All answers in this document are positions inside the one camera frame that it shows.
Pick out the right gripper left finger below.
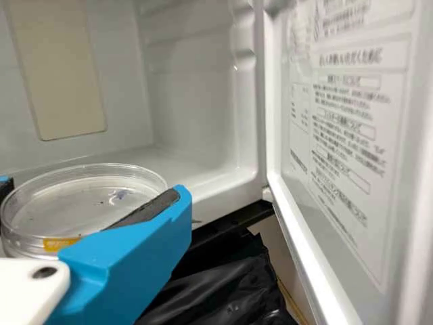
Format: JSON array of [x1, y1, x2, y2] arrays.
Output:
[[0, 175, 16, 201]]

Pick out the petri dish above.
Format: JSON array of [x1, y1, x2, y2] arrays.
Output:
[[0, 162, 169, 261]]

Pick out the white incubator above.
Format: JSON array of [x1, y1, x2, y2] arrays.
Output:
[[0, 0, 273, 227]]

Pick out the incubator door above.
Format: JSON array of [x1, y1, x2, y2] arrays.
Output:
[[262, 0, 433, 325]]

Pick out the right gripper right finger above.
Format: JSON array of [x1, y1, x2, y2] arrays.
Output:
[[47, 184, 193, 325]]

